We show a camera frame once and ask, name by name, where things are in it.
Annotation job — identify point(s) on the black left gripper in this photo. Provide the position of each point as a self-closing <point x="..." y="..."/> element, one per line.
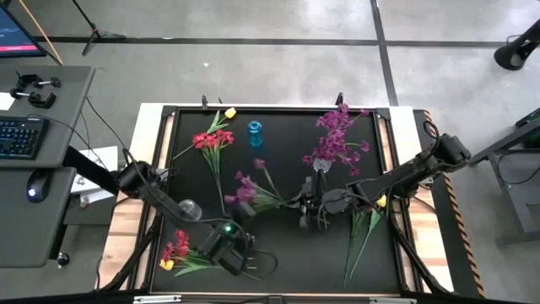
<point x="230" y="249"/>

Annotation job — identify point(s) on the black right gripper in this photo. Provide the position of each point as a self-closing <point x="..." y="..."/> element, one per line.
<point x="318" y="202"/>

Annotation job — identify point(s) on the clear flared glass vase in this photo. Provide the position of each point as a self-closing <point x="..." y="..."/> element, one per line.
<point x="322" y="165"/>

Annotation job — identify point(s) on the clear round glass bottle vase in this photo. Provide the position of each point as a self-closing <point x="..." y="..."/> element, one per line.
<point x="192" y="207"/>

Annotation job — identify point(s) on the green stem piece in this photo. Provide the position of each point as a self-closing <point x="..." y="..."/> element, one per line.
<point x="166" y="264"/>

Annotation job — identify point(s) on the blue patterned glass vase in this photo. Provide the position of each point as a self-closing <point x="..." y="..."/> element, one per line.
<point x="255" y="134"/>

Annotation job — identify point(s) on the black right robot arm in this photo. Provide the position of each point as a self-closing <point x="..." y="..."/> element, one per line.
<point x="405" y="175"/>

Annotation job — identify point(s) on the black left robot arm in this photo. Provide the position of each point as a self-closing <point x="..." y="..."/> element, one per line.
<point x="169" y="207"/>

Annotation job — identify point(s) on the black spring clip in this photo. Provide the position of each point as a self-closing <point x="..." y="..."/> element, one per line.
<point x="204" y="102"/>
<point x="340" y="98"/>

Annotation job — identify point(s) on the white printed paper sheets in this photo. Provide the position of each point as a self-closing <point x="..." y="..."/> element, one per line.
<point x="105" y="158"/>

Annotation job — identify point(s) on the black desk knob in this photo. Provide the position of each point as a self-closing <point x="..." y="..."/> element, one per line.
<point x="63" y="258"/>

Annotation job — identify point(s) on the black computer mouse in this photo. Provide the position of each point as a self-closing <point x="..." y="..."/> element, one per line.
<point x="39" y="186"/>

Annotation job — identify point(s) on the grey desk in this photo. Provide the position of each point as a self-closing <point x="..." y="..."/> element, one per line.
<point x="25" y="228"/>

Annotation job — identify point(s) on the backlit black keyboard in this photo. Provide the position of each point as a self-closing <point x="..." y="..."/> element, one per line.
<point x="21" y="137"/>

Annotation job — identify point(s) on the black C-clamp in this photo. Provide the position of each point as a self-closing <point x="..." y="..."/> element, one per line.
<point x="40" y="100"/>
<point x="31" y="79"/>

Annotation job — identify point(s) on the green black device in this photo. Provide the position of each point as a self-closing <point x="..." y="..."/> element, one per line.
<point x="529" y="119"/>

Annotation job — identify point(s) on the black tripod stand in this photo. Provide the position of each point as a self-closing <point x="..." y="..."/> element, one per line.
<point x="96" y="33"/>

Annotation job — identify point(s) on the black cone stand base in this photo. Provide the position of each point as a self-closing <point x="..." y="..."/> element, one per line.
<point x="512" y="55"/>

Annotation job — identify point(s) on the white paper sheet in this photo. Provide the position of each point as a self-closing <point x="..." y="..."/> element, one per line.
<point x="5" y="101"/>

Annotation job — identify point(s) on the thin yellow rod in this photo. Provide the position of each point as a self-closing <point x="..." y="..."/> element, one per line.
<point x="40" y="30"/>

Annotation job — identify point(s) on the computer monitor with red bar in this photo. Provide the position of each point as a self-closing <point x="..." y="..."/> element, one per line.
<point x="17" y="38"/>

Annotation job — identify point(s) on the white metal bracket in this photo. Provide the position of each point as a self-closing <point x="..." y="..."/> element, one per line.
<point x="392" y="300"/>
<point x="156" y="299"/>

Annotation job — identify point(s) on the black table frame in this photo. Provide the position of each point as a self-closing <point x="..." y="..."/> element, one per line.
<point x="168" y="110"/>

